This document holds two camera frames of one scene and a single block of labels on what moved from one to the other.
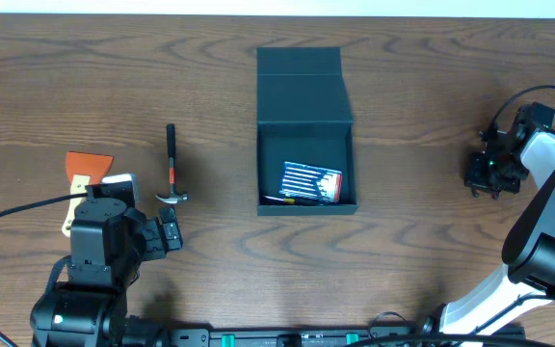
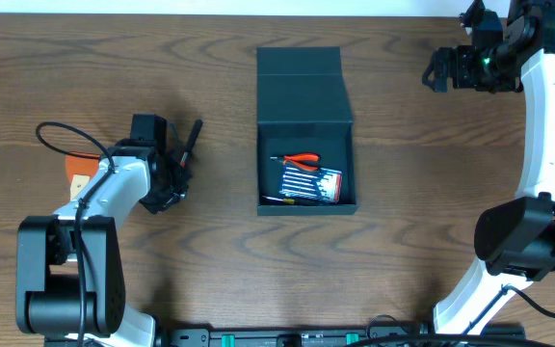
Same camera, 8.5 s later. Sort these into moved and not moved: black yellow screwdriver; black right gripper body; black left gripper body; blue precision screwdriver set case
Moved: black right gripper body; black left gripper body
Not moved: black yellow screwdriver; blue precision screwdriver set case
